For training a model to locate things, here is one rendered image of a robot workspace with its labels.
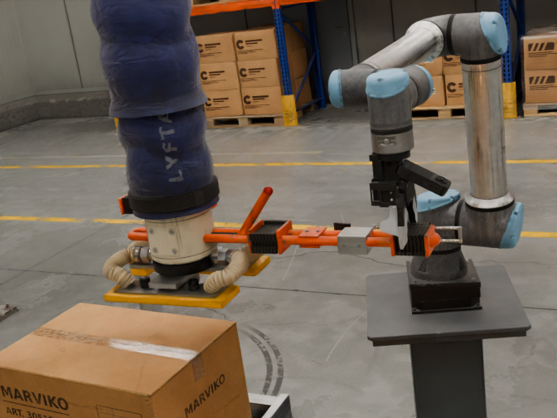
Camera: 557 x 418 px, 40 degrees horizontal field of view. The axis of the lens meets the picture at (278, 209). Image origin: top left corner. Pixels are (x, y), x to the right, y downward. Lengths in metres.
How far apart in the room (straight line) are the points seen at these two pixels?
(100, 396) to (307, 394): 1.74
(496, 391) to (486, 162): 1.46
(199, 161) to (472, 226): 0.98
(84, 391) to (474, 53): 1.40
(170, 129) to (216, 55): 8.36
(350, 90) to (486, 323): 1.01
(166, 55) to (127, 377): 0.82
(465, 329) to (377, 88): 1.06
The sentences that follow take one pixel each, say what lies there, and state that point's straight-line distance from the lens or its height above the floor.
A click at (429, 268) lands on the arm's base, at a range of 2.51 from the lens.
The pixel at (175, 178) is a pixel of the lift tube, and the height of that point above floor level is 1.44.
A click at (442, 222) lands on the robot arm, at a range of 2.46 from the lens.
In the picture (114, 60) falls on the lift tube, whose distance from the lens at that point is 1.77.
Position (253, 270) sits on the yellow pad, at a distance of 1.94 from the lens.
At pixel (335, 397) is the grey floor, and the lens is 3.57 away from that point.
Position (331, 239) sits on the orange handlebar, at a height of 1.28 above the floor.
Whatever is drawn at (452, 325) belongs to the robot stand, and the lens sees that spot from 2.46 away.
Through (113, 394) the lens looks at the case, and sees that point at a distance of 1.98.
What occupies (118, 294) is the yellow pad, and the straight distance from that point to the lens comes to 1.95.
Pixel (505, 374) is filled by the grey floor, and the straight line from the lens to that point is 3.67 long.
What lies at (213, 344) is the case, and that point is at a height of 0.94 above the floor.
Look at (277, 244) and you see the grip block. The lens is 1.78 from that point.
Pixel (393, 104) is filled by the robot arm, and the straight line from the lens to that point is 1.60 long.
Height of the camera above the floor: 1.87
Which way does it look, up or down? 17 degrees down
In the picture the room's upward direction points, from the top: 8 degrees counter-clockwise
